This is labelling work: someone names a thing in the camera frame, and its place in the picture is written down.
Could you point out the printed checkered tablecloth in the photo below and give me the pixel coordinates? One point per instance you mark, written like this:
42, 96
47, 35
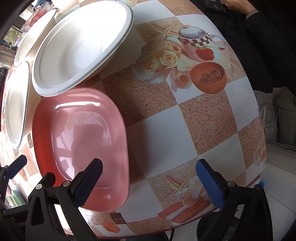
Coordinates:
161, 129

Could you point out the white shoe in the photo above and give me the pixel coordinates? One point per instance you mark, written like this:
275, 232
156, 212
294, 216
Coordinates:
268, 113

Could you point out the pink plastic dish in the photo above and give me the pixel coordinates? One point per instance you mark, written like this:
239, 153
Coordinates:
38, 15

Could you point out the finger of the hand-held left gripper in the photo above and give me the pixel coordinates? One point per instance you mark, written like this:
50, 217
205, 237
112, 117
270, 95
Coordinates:
16, 165

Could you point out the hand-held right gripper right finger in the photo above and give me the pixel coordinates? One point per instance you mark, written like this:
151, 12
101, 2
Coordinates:
209, 183

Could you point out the green object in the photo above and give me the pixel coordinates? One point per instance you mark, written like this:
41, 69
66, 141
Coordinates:
16, 197

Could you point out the pink oval plastic plate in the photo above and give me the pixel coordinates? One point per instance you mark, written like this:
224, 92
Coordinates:
81, 129

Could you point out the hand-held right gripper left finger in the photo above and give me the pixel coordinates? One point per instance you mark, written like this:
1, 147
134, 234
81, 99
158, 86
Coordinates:
89, 183

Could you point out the large white paper bowl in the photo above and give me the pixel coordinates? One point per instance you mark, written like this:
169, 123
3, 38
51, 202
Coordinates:
76, 46

